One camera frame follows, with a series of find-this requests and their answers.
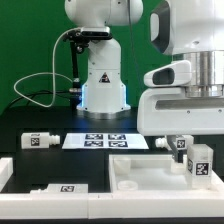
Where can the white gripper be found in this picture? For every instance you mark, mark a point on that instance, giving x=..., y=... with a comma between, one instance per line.
x=166, y=111

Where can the white square tabletop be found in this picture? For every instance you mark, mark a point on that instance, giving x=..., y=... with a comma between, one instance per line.
x=156, y=173

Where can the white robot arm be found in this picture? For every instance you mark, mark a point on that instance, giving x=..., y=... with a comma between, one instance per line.
x=181, y=43

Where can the white U-shaped fence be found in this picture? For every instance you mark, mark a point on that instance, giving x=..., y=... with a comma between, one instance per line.
x=118, y=204

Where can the white marker sheet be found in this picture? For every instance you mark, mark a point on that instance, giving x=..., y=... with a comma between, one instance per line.
x=104, y=141

